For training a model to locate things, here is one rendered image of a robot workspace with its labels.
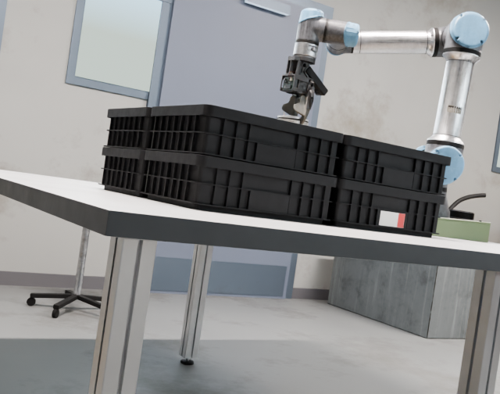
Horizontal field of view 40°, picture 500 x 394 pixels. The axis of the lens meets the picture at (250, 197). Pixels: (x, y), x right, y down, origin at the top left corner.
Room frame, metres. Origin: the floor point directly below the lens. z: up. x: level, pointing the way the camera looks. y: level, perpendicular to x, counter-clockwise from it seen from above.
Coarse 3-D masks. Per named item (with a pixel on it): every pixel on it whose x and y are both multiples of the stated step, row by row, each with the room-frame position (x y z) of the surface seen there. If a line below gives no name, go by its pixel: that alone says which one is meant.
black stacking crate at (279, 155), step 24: (168, 120) 1.63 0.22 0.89; (192, 120) 1.54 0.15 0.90; (216, 120) 1.49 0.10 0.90; (168, 144) 1.62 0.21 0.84; (192, 144) 1.51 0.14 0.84; (216, 144) 1.50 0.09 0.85; (240, 144) 1.53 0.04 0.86; (264, 144) 1.56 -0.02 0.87; (288, 144) 1.60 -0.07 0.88; (312, 144) 1.64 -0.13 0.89; (336, 144) 1.68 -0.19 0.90; (288, 168) 1.59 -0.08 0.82; (312, 168) 1.65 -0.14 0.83
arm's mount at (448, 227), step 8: (440, 224) 2.11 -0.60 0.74; (448, 224) 2.13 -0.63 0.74; (456, 224) 2.15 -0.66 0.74; (464, 224) 2.17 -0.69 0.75; (472, 224) 2.19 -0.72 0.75; (480, 224) 2.21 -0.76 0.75; (488, 224) 2.23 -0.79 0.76; (440, 232) 2.11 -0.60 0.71; (448, 232) 2.13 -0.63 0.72; (456, 232) 2.15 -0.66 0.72; (464, 232) 2.17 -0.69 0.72; (472, 232) 2.19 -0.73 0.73; (480, 232) 2.21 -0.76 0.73; (488, 232) 2.23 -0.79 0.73; (472, 240) 2.19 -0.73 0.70; (480, 240) 2.21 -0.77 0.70
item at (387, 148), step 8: (344, 136) 1.69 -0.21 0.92; (352, 136) 1.69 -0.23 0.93; (352, 144) 1.69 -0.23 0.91; (360, 144) 1.71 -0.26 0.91; (368, 144) 1.72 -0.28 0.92; (376, 144) 1.74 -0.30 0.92; (384, 144) 1.75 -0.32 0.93; (392, 152) 1.77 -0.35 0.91; (400, 152) 1.79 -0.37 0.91; (408, 152) 1.80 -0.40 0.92; (416, 152) 1.82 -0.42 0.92; (424, 152) 1.84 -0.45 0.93; (432, 160) 1.85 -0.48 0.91; (440, 160) 1.87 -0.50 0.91; (448, 160) 1.89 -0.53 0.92
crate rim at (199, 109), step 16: (160, 112) 1.66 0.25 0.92; (176, 112) 1.58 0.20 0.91; (192, 112) 1.52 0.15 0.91; (208, 112) 1.47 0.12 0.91; (224, 112) 1.49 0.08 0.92; (240, 112) 1.51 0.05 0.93; (272, 128) 1.56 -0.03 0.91; (288, 128) 1.58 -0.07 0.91; (304, 128) 1.61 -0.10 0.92; (320, 128) 1.64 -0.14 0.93
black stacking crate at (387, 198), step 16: (336, 192) 1.71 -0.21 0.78; (352, 192) 1.71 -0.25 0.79; (368, 192) 1.75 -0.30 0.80; (384, 192) 1.77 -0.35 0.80; (400, 192) 1.80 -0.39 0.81; (416, 192) 1.83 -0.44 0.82; (336, 208) 1.70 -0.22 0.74; (352, 208) 1.73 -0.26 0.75; (368, 208) 1.76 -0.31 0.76; (384, 208) 1.79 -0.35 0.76; (400, 208) 1.82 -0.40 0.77; (416, 208) 1.85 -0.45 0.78; (432, 208) 1.89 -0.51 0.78; (336, 224) 1.71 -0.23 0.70; (352, 224) 1.74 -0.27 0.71; (368, 224) 1.75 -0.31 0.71; (416, 224) 1.86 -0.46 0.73; (432, 224) 1.89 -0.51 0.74
